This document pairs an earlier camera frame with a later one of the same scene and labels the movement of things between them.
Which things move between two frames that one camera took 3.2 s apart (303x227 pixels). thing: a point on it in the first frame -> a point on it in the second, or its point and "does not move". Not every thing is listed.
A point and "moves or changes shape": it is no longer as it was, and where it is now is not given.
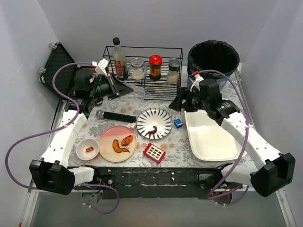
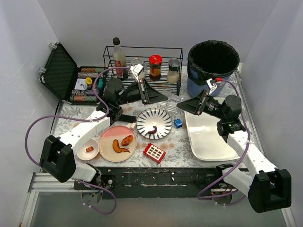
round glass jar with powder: (138, 69) does not move
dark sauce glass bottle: (120, 60) does not move
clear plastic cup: (137, 96) moves or changes shape
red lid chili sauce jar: (155, 62) does not move
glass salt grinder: (172, 75) does not move
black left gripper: (113, 85) -> (144, 91)
